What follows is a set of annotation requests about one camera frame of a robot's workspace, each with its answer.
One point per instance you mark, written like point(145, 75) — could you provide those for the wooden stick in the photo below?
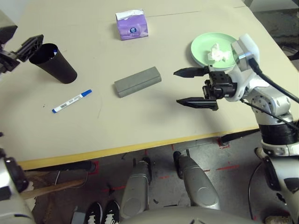
point(58, 186)

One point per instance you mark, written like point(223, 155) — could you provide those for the blue capped whiteboard marker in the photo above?
point(70, 102)

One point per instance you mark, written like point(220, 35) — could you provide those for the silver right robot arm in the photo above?
point(275, 102)

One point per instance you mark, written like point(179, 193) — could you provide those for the white bystander shoe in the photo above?
point(258, 152)
point(278, 220)

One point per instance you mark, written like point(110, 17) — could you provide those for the green plate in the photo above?
point(201, 49)

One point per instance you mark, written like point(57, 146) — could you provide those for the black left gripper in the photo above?
point(8, 61)

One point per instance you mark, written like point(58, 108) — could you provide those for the black cup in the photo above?
point(60, 70)

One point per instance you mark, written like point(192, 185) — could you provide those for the silver robot left leg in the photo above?
point(135, 198)

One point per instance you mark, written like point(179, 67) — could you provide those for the purple tissue pack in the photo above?
point(133, 30)

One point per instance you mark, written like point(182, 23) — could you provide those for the robot grey legs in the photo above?
point(201, 186)

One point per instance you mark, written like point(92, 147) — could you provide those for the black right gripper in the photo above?
point(219, 86)

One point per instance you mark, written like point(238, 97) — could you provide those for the grey robot torso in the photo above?
point(187, 218)

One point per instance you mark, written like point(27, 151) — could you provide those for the white tissue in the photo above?
point(217, 54)

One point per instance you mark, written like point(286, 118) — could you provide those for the black sneaker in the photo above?
point(93, 214)
point(112, 213)

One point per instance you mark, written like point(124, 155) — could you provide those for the grey glasses case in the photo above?
point(137, 82)

